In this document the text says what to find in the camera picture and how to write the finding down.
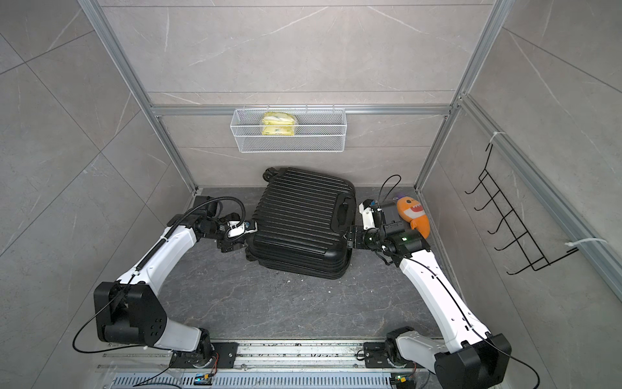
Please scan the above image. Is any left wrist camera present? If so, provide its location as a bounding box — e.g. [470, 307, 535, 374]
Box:
[226, 220, 258, 240]

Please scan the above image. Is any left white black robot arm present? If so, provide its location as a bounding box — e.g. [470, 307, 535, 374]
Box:
[90, 196, 258, 368]

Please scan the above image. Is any black hard-shell suitcase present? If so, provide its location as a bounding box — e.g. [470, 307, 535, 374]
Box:
[246, 167, 356, 280]

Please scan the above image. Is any black wire hook rack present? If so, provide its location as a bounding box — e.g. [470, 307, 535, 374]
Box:
[465, 144, 579, 276]

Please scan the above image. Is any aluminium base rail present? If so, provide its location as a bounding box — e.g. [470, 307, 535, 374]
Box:
[96, 339, 504, 389]

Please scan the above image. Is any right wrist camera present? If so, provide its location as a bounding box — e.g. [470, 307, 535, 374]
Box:
[359, 199, 384, 230]

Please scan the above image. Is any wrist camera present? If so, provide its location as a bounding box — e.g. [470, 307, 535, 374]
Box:
[226, 220, 258, 240]
[359, 199, 384, 230]

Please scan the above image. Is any white wire mesh basket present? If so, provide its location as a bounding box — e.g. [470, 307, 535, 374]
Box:
[230, 108, 348, 153]

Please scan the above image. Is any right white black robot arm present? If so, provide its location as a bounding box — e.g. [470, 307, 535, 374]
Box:
[347, 226, 514, 388]

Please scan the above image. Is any yellow packet in basket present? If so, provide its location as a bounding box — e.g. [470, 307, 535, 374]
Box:
[261, 112, 298, 136]

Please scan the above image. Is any orange shark plush toy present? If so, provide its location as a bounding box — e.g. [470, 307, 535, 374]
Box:
[396, 196, 431, 239]

